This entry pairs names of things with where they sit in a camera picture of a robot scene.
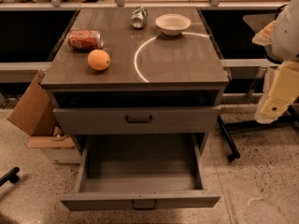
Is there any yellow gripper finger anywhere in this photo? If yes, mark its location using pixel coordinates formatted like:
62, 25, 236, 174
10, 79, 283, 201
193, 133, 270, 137
252, 21, 276, 46
254, 61, 299, 124

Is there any orange fruit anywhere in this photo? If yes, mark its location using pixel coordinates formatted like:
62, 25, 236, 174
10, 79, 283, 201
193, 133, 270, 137
88, 49, 110, 71

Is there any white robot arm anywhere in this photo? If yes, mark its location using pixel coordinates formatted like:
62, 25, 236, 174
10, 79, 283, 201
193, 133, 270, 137
252, 0, 299, 124

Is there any closed upper grey drawer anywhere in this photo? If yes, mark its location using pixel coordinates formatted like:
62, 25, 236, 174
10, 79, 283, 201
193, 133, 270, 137
53, 106, 220, 134

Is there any grey drawer cabinet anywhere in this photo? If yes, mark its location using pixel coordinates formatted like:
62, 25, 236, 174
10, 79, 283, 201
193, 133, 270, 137
41, 7, 229, 150

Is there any open lower grey drawer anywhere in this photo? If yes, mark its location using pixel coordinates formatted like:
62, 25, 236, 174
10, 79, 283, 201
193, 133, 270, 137
61, 133, 221, 211

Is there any black stand with wheels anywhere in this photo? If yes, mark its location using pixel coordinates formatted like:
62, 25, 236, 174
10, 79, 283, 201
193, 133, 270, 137
216, 4, 299, 162

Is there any white bowl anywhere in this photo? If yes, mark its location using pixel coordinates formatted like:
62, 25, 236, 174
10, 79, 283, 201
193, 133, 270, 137
155, 14, 191, 35

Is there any green soda can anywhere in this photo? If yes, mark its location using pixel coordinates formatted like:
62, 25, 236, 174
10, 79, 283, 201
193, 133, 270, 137
131, 6, 148, 29

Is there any red soda can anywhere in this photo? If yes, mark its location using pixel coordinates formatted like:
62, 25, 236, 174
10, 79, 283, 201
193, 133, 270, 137
67, 30, 103, 50

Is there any brown cardboard box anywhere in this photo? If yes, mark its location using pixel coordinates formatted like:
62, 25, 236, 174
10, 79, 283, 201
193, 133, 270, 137
7, 70, 75, 148

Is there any black chair leg caster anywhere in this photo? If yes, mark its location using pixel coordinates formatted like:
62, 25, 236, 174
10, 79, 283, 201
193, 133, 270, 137
0, 167, 20, 187

